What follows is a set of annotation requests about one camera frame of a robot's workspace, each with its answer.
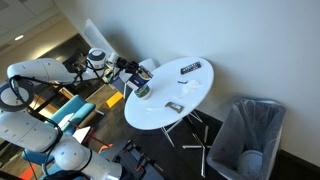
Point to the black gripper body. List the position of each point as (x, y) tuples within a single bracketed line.
[(128, 67)]

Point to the blue pasta box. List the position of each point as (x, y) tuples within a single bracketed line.
[(139, 79)]

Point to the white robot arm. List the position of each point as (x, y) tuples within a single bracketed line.
[(19, 127)]

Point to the white green mug cup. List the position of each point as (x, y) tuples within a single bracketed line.
[(144, 92)]

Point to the yellow white chair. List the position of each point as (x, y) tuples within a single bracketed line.
[(118, 79)]

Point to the white plastic spoon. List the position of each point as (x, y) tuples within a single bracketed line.
[(155, 109)]

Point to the white round table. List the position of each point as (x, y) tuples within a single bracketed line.
[(165, 88)]

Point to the brown torn wrapper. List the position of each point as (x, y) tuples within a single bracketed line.
[(176, 107)]

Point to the crumpled white tissue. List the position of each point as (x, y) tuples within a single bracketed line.
[(189, 87)]

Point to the teal chair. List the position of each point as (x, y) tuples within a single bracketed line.
[(68, 117)]

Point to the grey trash bin with liner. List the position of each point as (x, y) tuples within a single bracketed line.
[(252, 125)]

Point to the paper notice on wall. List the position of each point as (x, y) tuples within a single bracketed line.
[(96, 39)]

